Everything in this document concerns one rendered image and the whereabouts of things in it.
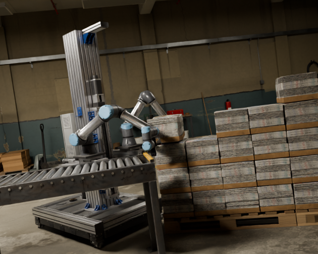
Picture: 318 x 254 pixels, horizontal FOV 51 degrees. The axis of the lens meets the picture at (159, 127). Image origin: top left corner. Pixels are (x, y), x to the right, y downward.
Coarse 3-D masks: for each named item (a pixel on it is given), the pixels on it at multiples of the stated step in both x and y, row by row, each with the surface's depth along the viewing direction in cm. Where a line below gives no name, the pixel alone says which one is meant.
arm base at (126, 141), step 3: (123, 138) 347; (126, 138) 345; (129, 138) 345; (132, 138) 347; (123, 141) 347; (126, 141) 344; (129, 141) 344; (132, 141) 345; (135, 141) 352; (123, 144) 346; (126, 144) 344; (129, 144) 343; (132, 144) 344; (135, 144) 347
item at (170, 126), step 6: (150, 120) 306; (156, 120) 305; (162, 120) 304; (168, 120) 303; (174, 120) 302; (156, 126) 306; (162, 126) 305; (168, 126) 304; (174, 126) 310; (162, 132) 305; (168, 132) 310; (174, 132) 303; (180, 132) 315; (156, 138) 306
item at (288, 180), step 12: (252, 156) 291; (264, 156) 289; (276, 156) 287; (288, 156) 286; (156, 168) 308; (168, 168) 306; (264, 180) 291; (276, 180) 289; (288, 180) 287; (168, 192) 307; (180, 192) 306; (168, 216) 310; (180, 216) 307; (192, 216) 305
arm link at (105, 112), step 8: (104, 112) 280; (112, 112) 280; (96, 120) 287; (104, 120) 285; (88, 128) 291; (96, 128) 292; (72, 136) 296; (80, 136) 295; (72, 144) 298; (80, 144) 301
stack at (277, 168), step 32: (160, 160) 307; (192, 160) 302; (256, 160) 292; (288, 160) 286; (192, 192) 314; (224, 192) 299; (256, 192) 293; (288, 192) 288; (192, 224) 320; (224, 224) 300; (288, 224) 290
